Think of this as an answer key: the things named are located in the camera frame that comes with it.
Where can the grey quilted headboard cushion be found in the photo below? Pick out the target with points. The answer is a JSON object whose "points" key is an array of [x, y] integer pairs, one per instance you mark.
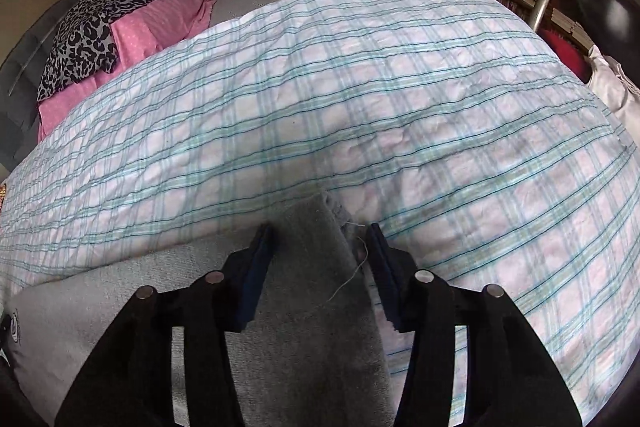
{"points": [[20, 72]]}

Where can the red cloth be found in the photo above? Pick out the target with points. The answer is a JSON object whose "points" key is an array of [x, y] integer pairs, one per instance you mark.
{"points": [[562, 54]]}

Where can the white cloth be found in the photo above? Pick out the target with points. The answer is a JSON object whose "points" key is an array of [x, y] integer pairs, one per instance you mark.
{"points": [[615, 87]]}

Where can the pink dotted cloth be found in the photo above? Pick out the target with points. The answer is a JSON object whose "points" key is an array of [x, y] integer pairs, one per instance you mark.
{"points": [[150, 27]]}

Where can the grey pants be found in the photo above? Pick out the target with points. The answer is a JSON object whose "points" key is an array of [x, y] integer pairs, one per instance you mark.
{"points": [[310, 257]]}

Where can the leopard print cloth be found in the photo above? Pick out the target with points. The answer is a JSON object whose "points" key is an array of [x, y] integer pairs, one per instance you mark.
{"points": [[85, 37]]}

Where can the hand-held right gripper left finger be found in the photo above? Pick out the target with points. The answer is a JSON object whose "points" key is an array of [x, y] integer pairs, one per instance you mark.
{"points": [[255, 277]]}

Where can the plaid white teal blanket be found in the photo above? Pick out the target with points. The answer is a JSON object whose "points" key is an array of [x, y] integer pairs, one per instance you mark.
{"points": [[350, 107]]}

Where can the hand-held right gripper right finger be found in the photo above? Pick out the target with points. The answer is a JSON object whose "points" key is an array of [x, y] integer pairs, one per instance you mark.
{"points": [[387, 277]]}

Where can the black chair back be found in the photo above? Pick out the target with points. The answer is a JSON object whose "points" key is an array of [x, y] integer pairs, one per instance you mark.
{"points": [[605, 7]]}

